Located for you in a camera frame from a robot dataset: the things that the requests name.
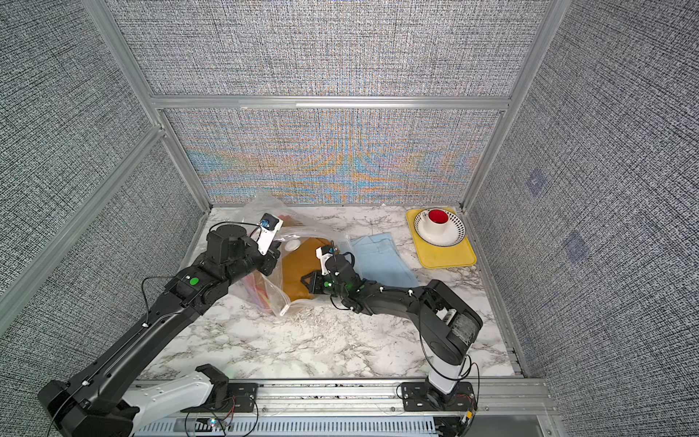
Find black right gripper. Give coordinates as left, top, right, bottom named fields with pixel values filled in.
left=297, top=270, right=350, bottom=302

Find clear plastic vacuum bag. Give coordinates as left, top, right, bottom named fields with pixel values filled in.
left=228, top=190, right=356, bottom=318

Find light blue trousers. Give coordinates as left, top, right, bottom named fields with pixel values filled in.
left=351, top=233, right=419, bottom=288

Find white patterned saucer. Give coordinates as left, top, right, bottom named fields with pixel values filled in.
left=413, top=209, right=466, bottom=248

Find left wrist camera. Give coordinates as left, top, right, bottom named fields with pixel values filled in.
left=257, top=213, right=283, bottom=255

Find aluminium front rail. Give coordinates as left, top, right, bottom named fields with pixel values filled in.
left=97, top=378, right=558, bottom=419

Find red garment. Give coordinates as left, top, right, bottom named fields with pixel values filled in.
left=241, top=271, right=273, bottom=314

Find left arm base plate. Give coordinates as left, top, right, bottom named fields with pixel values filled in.
left=183, top=382, right=260, bottom=414

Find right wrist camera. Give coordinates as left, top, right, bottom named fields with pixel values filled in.
left=316, top=244, right=337, bottom=276

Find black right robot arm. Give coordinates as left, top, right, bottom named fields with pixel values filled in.
left=300, top=255, right=483, bottom=402

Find yellow plastic tray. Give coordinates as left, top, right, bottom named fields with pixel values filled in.
left=405, top=207, right=477, bottom=269

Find white vacuum bag valve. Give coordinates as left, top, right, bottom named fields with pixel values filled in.
left=284, top=240, right=301, bottom=252

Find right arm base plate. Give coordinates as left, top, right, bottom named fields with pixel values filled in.
left=397, top=382, right=478, bottom=413

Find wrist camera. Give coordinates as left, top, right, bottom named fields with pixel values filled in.
left=316, top=244, right=337, bottom=276
left=257, top=213, right=283, bottom=255

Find white cup red inside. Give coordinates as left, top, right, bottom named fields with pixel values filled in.
left=416, top=209, right=450, bottom=240

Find brown garment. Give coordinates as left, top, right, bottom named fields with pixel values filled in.
left=281, top=238, right=331, bottom=302

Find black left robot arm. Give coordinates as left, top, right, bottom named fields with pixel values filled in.
left=38, top=213, right=283, bottom=436

